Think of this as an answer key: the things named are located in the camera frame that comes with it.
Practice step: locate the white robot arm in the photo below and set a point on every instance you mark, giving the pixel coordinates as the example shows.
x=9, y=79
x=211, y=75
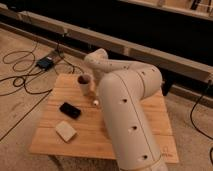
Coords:
x=122, y=85

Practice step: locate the paper cup with ball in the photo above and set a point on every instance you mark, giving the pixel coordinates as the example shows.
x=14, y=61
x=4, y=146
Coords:
x=85, y=84

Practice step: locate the black rectangular phone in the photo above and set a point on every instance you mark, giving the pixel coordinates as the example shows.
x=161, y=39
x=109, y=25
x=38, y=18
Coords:
x=70, y=110

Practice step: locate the wooden table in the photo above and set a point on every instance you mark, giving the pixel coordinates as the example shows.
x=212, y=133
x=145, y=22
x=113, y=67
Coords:
x=91, y=139

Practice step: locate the beige sponge block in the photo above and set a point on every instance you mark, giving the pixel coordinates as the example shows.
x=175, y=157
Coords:
x=65, y=131

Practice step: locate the blue power adapter box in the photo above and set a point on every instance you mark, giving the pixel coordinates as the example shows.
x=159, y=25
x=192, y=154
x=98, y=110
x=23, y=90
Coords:
x=45, y=63

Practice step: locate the long wooden shelf rail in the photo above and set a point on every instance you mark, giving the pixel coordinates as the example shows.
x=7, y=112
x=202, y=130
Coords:
x=164, y=60

